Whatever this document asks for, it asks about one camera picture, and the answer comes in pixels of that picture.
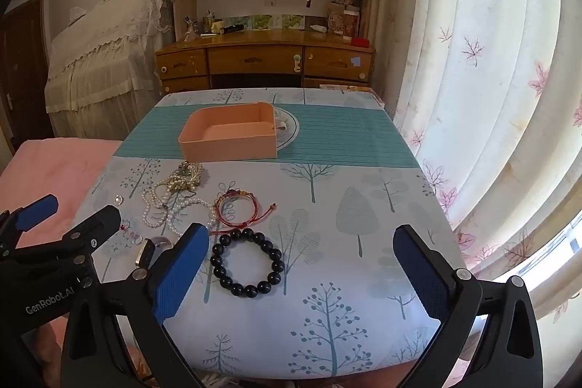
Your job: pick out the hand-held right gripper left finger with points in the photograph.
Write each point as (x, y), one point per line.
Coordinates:
(182, 274)

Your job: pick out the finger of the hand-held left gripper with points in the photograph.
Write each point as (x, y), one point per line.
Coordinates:
(97, 226)
(38, 211)

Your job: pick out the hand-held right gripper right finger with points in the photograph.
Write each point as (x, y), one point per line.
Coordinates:
(420, 274)

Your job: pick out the gold rhinestone hair comb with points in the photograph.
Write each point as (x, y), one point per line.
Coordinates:
(182, 181)

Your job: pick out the peach plastic box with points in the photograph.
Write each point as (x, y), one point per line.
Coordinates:
(227, 148)

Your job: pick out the small pink bead earring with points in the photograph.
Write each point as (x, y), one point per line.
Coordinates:
(129, 234)

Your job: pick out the small clear crystal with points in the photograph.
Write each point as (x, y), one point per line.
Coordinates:
(118, 200)

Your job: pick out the pink blanket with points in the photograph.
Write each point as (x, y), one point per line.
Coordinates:
(45, 170)

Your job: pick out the tree print tablecloth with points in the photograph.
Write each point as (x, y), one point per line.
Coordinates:
(327, 279)

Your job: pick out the window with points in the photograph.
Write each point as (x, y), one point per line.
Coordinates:
(554, 251)

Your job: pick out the brown wooden door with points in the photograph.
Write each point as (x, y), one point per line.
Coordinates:
(22, 65)

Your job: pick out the lace covered cabinet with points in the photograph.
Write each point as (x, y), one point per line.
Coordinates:
(104, 51)

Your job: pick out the leaf print curtain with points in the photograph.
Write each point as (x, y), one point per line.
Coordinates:
(477, 74)

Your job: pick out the yellow toy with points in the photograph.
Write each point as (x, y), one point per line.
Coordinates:
(213, 26)

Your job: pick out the black flashlight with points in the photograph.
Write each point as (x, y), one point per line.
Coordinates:
(233, 29)

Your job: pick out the wooden desk with drawers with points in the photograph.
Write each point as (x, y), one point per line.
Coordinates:
(254, 45)

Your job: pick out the red box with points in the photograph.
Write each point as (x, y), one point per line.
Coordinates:
(359, 42)

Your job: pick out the teal drawer hook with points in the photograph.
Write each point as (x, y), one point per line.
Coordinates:
(298, 63)

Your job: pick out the white tube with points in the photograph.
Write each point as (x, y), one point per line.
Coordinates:
(318, 28)

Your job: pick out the green leaf picture cards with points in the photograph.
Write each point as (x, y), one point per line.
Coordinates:
(268, 21)

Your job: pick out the patterned paper bag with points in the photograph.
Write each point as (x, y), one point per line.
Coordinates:
(335, 20)

